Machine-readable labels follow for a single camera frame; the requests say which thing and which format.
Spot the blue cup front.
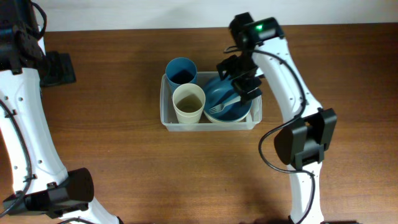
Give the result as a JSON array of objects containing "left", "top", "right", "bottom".
[{"left": 165, "top": 57, "right": 198, "bottom": 85}]

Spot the clear plastic container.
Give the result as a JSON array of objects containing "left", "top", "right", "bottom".
[{"left": 160, "top": 74, "right": 262, "bottom": 132}]

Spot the cream bowl front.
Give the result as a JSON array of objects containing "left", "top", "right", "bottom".
[{"left": 205, "top": 113, "right": 246, "bottom": 123}]

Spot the blue cup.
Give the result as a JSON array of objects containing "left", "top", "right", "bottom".
[
  {"left": 165, "top": 57, "right": 198, "bottom": 96},
  {"left": 165, "top": 57, "right": 198, "bottom": 85}
]

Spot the blue cup back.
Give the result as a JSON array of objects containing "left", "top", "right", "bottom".
[{"left": 165, "top": 57, "right": 198, "bottom": 96}]

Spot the white plastic fork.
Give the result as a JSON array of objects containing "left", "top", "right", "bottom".
[{"left": 208, "top": 96, "right": 241, "bottom": 114}]

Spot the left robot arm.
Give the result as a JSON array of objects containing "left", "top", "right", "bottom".
[{"left": 1, "top": 0, "right": 121, "bottom": 223}]

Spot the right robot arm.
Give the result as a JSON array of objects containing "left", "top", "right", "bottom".
[{"left": 216, "top": 12, "right": 337, "bottom": 223}]

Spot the blue bowl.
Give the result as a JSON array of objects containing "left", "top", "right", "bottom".
[{"left": 203, "top": 77, "right": 252, "bottom": 110}]

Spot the cream cup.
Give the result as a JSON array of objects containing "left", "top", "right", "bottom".
[
  {"left": 172, "top": 83, "right": 206, "bottom": 118},
  {"left": 175, "top": 110, "right": 203, "bottom": 124}
]

